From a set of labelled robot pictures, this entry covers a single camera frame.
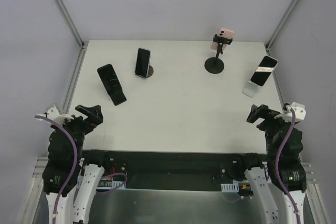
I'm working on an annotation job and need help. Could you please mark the pink phone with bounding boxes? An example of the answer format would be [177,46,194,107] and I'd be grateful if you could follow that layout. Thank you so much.
[211,28,235,50]

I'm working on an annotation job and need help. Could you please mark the left aluminium frame post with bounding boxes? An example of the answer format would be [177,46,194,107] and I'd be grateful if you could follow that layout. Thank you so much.
[54,0,85,49]

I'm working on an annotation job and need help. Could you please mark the aluminium frame post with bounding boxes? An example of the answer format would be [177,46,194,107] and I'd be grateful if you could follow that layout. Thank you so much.
[54,0,85,49]
[265,0,300,53]

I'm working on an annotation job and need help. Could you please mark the black folding phone stand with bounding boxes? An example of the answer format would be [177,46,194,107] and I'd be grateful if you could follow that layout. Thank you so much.
[104,77,127,106]

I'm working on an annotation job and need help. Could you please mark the left white cable duct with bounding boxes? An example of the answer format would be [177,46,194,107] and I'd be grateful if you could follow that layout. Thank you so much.
[76,176,127,190]

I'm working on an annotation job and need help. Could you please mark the black clamp tripod stand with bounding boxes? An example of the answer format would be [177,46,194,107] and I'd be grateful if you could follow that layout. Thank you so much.
[204,34,233,74]

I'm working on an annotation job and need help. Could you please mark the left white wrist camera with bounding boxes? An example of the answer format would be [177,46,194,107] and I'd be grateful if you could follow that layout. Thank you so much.
[46,104,71,121]

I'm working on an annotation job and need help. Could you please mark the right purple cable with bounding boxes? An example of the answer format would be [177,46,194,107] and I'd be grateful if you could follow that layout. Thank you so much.
[272,104,302,224]

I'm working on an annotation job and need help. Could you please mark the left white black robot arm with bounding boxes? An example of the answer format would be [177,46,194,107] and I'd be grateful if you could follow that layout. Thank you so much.
[39,105,111,223]

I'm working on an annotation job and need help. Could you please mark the purple cable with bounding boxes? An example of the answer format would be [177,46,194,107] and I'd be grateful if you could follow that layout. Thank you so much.
[272,104,302,224]
[35,114,79,224]

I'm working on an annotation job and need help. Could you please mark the white metal phone stand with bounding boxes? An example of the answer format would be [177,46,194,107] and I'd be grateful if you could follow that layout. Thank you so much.
[242,81,260,98]

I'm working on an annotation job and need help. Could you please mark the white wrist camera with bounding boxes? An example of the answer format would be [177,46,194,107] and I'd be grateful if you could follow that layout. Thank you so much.
[274,102,306,123]
[46,104,71,121]

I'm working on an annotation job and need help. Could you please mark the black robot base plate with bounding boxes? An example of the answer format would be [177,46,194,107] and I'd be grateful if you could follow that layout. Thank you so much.
[82,150,266,192]

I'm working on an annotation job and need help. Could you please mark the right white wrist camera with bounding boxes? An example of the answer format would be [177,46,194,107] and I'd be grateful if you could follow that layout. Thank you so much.
[274,102,306,123]

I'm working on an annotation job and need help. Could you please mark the blue-edged black phone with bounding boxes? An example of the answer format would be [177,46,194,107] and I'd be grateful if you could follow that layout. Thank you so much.
[135,48,151,78]

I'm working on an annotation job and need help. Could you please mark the white cable duct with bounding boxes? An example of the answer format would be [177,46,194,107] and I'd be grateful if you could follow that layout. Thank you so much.
[76,176,127,190]
[220,182,239,193]

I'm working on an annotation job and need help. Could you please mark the right aluminium frame post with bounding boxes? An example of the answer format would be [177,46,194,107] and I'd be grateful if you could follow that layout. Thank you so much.
[265,0,300,53]

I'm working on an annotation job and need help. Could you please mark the cream-edged black phone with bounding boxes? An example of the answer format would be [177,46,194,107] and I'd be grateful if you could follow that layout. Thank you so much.
[249,56,278,87]

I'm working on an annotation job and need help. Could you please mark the round brown phone stand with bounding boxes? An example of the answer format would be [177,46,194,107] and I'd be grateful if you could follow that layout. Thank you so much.
[144,66,154,79]

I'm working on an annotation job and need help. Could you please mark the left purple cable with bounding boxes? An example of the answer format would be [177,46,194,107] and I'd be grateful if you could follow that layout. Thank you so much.
[35,114,79,224]

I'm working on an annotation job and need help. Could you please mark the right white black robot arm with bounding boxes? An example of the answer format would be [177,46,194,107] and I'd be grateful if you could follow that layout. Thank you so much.
[236,102,307,223]

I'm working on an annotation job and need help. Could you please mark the right white cable duct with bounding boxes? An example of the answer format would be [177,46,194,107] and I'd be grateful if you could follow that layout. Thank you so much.
[220,182,239,193]

